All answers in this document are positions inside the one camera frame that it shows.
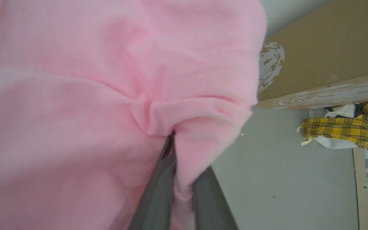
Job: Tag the white garment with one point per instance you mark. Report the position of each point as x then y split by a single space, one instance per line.
337 127

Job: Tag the pink sweatshirt garment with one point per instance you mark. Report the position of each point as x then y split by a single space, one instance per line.
107 105

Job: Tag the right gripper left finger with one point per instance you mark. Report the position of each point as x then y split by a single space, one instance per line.
155 195

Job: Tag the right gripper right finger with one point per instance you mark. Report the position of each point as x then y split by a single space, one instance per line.
211 204

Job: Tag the brown cardboard box white print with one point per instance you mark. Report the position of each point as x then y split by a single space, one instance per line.
324 57

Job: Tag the yellow black plaid garment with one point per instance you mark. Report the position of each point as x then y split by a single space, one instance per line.
343 127

